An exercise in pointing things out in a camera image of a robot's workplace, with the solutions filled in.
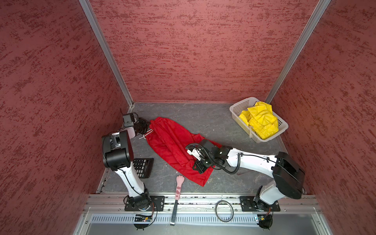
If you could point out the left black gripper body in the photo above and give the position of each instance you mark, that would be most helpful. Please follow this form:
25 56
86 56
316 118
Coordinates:
141 125

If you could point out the red shorts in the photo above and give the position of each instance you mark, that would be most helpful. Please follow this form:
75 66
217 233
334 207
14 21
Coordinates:
169 140

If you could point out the pink cat-paw handled knife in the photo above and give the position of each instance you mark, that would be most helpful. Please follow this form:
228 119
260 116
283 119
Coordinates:
180 180

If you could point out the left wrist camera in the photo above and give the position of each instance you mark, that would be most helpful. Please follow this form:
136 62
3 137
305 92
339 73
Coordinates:
130 119

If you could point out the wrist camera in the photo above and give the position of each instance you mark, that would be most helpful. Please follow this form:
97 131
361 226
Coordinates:
200 151
130 119

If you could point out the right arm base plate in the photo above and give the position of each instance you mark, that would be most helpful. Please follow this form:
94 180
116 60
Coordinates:
248 203

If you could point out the yellow shorts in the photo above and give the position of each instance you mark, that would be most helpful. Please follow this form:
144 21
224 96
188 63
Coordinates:
261 120

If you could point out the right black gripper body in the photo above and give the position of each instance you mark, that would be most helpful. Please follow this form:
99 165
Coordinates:
202 165

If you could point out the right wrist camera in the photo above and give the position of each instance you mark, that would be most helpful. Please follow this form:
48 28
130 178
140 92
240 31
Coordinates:
200 151

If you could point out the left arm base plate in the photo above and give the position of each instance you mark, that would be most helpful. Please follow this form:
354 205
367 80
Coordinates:
155 203

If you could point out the white plastic basket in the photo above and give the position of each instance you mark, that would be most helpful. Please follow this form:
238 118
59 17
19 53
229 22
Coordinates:
242 105

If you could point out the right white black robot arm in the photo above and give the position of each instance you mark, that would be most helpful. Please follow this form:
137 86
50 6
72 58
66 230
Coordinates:
287 176

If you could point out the black calculator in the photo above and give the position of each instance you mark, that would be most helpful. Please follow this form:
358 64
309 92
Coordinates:
143 167

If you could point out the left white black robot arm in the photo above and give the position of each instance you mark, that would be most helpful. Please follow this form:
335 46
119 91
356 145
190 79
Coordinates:
118 156

